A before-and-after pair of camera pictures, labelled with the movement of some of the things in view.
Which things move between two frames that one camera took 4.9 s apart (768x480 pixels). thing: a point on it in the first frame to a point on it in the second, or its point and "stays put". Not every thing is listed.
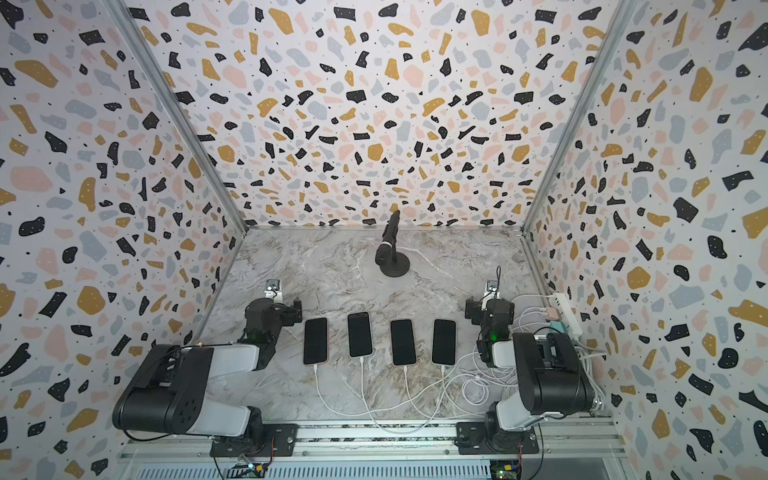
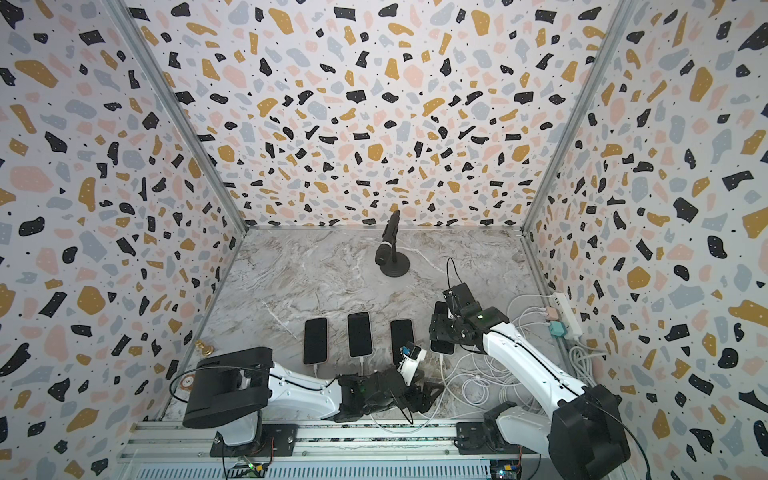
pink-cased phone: x=315 y=343 stays put
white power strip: x=568 y=314 stays put
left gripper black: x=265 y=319 to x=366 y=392
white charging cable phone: x=444 y=391 to x=475 y=389
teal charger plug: x=559 y=325 stays put
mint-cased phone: x=359 y=334 stays put
